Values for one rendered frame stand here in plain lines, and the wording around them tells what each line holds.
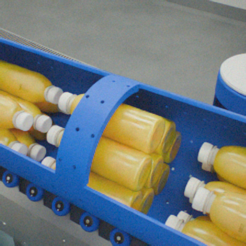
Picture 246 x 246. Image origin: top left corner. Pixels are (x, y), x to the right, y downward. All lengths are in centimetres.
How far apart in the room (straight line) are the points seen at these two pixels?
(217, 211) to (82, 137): 25
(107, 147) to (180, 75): 254
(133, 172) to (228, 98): 55
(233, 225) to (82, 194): 26
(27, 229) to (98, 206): 31
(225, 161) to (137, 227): 20
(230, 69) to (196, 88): 186
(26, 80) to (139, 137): 34
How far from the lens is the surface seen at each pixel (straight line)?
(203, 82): 318
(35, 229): 96
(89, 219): 83
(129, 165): 69
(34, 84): 91
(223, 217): 66
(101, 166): 72
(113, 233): 81
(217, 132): 84
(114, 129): 71
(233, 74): 121
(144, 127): 69
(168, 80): 314
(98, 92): 71
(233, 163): 73
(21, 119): 84
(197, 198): 68
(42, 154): 94
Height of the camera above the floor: 162
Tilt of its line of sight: 36 degrees down
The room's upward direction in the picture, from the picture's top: 1 degrees counter-clockwise
